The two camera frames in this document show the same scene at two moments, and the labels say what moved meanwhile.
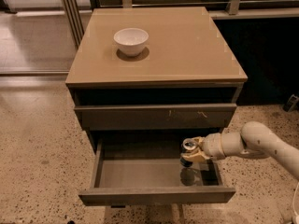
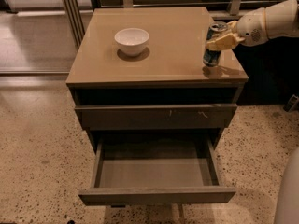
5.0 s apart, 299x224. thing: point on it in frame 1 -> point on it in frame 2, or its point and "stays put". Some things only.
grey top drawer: (157, 117) stays put
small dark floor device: (291, 104) stays put
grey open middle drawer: (145, 172) stays put
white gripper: (213, 146) -> (250, 27)
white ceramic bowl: (131, 41) stays put
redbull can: (189, 145) -> (211, 57)
